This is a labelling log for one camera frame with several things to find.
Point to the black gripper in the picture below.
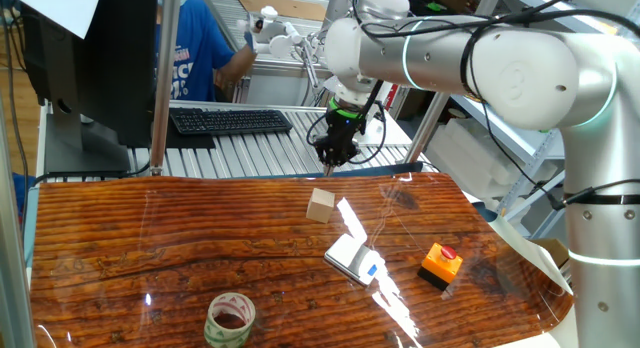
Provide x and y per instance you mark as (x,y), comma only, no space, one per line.
(341,138)

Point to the light wooden block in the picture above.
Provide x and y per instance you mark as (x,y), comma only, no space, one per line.
(320,206)

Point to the white haptic control device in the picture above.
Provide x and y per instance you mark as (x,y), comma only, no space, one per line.
(282,40)

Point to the bare person forearm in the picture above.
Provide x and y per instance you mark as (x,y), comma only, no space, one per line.
(237,68)

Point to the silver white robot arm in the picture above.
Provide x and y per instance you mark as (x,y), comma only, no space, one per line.
(525,73)

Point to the silver digital scale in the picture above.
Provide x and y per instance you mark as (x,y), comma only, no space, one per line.
(350,260)

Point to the blue gloved hand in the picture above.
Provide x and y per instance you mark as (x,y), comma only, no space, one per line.
(251,42)

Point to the black keyboard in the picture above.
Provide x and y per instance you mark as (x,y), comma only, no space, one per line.
(230,122)

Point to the white foam blocks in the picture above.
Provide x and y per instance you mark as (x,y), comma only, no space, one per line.
(465,158)

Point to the black mouse pad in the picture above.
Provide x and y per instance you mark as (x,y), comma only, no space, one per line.
(190,141)

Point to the orange emergency stop button box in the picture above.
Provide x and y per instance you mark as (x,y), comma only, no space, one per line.
(440,269)

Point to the silver cylindrical column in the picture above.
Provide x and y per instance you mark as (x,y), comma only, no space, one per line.
(337,3)

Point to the brown flat board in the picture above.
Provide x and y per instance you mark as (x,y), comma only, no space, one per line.
(280,5)

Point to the person in blue shirt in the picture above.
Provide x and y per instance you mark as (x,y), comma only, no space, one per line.
(197,48)

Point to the white metal shelf rack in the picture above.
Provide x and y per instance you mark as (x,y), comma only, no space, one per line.
(515,133)

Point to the white table sheet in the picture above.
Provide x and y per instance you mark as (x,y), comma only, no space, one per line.
(510,238)

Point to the wood print table mat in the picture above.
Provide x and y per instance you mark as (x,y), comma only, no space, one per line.
(150,238)

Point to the patterned tape roll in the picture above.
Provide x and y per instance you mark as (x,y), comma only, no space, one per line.
(220,333)

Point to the brown cardboard box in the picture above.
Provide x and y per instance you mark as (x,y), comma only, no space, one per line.
(552,248)

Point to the black monitor with stand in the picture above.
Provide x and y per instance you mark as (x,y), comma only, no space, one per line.
(115,63)

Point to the white paper sheet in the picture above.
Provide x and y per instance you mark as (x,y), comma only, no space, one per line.
(60,8)

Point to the aluminium frame post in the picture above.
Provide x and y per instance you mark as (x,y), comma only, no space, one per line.
(425,130)
(12,238)
(165,78)

